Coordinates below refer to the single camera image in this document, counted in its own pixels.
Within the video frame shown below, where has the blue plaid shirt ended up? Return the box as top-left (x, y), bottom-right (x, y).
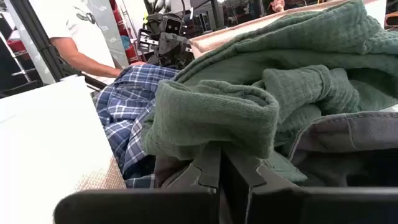
top-left (93, 64), bottom-right (180, 190)

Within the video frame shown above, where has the dark grey garment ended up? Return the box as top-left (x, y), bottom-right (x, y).
top-left (154, 110), bottom-right (398, 189)

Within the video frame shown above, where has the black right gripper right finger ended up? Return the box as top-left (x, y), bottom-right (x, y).
top-left (221, 146), bottom-right (301, 192)

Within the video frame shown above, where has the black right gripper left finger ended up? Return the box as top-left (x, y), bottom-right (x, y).
top-left (160, 144), bottom-right (222, 194)

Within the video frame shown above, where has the leaf-patterned partition panel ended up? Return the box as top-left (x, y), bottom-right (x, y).
top-left (4, 0), bottom-right (130, 85)

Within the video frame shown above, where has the person's forearm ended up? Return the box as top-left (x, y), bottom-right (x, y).
top-left (49, 37), bottom-right (124, 78)

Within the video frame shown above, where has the green waffle-knit garment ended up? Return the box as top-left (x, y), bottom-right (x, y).
top-left (140, 0), bottom-right (398, 184)

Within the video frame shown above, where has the black metal table frame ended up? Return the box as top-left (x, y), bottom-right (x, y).
top-left (9, 0), bottom-right (108, 91)

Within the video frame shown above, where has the person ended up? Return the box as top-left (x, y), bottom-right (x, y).
top-left (267, 0), bottom-right (285, 13)
top-left (27, 0), bottom-right (147, 85)

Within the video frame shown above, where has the red object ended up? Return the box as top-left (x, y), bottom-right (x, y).
top-left (108, 0), bottom-right (139, 65)

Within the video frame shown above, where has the metal wire shelf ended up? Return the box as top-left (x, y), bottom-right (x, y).
top-left (0, 30), bottom-right (41, 91)

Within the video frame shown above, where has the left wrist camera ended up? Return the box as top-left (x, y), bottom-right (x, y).
top-left (161, 14), bottom-right (187, 37)

